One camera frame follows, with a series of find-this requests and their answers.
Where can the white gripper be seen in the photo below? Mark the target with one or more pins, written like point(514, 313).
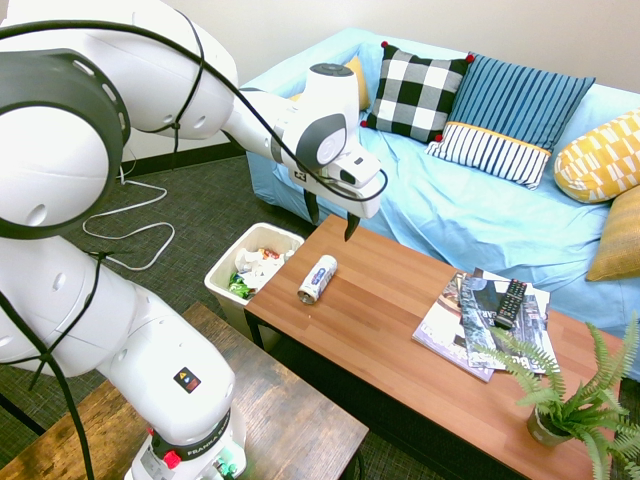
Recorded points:
point(362, 200)

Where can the white blue drink can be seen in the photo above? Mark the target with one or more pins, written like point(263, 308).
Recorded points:
point(317, 280)

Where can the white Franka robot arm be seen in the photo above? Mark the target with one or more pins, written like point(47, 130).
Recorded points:
point(150, 75)

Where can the orange red tea can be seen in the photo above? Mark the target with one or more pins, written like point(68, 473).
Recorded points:
point(270, 254)

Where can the cream plastic trash bin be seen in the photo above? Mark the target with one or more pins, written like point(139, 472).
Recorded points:
point(216, 285)

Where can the large white tissue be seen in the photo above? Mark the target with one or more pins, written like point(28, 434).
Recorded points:
point(255, 270)

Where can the wooden coffee table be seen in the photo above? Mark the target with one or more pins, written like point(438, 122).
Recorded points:
point(380, 320)

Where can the green snack bag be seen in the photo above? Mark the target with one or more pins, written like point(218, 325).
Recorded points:
point(238, 286)

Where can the light blue covered sofa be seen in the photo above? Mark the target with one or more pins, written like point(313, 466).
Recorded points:
point(450, 210)

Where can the plain yellow pillow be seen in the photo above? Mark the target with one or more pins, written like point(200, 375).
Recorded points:
point(362, 85)

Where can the black white checkered pillow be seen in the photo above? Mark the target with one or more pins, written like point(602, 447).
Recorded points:
point(415, 92)

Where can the stack of magazines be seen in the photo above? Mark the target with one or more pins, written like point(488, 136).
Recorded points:
point(440, 330)

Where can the dark cover magazine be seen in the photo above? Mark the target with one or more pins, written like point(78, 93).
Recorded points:
point(482, 325)

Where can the black remote control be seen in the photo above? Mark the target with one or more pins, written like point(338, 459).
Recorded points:
point(512, 302)

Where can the rustic wooden robot table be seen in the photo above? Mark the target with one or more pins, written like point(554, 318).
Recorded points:
point(280, 420)

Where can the blue striped pillow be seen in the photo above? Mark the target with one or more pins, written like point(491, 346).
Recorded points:
point(520, 100)

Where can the yellow white patterned pillow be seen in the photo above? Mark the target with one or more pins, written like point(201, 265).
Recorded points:
point(600, 160)

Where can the mustard woven pillow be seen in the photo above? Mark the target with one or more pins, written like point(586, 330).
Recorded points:
point(620, 240)

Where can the grey plant pot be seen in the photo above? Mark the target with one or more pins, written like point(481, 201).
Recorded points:
point(542, 432)

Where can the green fern plant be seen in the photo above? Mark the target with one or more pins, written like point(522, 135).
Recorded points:
point(595, 400)

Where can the grey white wrist camera box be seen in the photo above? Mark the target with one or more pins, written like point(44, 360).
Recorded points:
point(356, 167)

